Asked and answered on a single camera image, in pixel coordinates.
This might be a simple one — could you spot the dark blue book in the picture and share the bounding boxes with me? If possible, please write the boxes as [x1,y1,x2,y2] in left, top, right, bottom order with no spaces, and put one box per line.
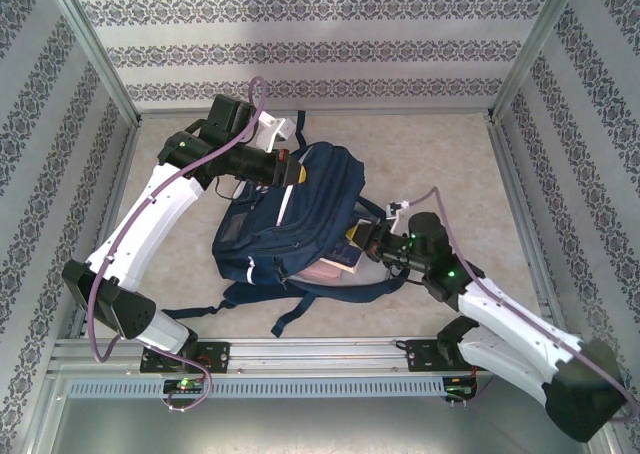
[319,238,367,276]

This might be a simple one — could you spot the navy blue backpack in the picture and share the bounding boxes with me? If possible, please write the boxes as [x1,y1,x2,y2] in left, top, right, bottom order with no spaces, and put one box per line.
[160,109,407,339]

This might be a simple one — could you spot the right controller board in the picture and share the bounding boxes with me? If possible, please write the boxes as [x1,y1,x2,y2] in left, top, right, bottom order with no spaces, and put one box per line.
[442,383,479,403]

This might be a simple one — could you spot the controller board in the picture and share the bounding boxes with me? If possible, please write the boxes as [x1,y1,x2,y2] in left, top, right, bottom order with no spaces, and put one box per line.
[162,377,205,395]
[442,383,479,403]

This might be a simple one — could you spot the grey metal sheet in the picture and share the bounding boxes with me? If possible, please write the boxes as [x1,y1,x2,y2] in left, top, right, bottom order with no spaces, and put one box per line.
[29,373,616,454]

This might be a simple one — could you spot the left controller board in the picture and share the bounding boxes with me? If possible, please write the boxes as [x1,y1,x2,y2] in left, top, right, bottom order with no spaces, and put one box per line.
[162,377,205,395]

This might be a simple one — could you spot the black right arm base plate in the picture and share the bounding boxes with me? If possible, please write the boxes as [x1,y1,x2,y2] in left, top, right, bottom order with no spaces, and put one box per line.
[404,337,499,374]

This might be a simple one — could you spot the aluminium back rail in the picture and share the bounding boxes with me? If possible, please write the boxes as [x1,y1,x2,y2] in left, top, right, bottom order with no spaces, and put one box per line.
[137,106,494,121]

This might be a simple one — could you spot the aluminium mounting rail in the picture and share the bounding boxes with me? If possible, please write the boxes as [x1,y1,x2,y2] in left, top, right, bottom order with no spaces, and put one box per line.
[47,336,594,378]

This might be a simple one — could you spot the aluminium side rail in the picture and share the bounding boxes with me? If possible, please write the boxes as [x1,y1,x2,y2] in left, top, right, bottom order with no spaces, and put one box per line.
[67,121,144,340]
[487,116,569,335]

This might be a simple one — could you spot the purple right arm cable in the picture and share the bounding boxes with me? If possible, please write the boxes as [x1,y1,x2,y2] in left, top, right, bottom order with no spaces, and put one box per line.
[407,186,632,423]

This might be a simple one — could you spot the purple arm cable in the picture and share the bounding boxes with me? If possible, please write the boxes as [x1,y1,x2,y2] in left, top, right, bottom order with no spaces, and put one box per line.
[85,76,271,415]
[407,186,632,423]

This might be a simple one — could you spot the grey slotted cable duct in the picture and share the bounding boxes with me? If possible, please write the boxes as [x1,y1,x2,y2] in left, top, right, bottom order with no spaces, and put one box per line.
[65,376,447,401]

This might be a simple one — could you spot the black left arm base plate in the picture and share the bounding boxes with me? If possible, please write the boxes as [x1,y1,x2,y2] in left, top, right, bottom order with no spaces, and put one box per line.
[138,340,232,375]

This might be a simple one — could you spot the aluminium frame post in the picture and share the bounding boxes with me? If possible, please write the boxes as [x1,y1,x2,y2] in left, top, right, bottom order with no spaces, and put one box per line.
[487,0,586,125]
[42,0,144,128]

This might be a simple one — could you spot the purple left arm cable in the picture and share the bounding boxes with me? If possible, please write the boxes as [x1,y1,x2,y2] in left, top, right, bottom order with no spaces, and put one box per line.
[85,76,271,415]

